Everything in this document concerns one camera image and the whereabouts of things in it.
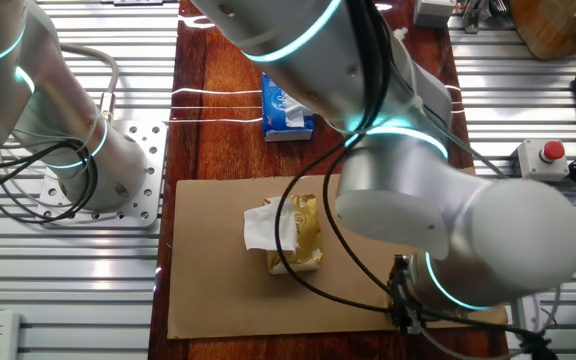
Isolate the brown cardboard sheet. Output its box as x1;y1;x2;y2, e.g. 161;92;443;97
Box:
166;173;510;341

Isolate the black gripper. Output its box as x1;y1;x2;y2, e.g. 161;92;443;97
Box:
388;254;428;336

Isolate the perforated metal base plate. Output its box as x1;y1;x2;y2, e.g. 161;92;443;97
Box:
36;118;168;230

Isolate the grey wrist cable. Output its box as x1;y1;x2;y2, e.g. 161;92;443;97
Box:
415;284;564;360

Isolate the black base cable bundle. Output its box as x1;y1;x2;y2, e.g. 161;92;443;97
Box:
0;138;101;225

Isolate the blue tissue pack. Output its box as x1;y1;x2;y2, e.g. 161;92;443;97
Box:
260;73;316;143

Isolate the grey base cable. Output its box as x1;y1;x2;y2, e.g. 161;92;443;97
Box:
59;42;121;124

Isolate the gold tissue pack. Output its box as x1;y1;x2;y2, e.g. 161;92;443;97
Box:
243;193;325;276

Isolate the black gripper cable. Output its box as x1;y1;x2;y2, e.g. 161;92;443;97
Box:
273;139;399;315
321;0;560;360

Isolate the red emergency button box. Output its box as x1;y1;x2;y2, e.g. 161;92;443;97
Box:
516;138;571;183

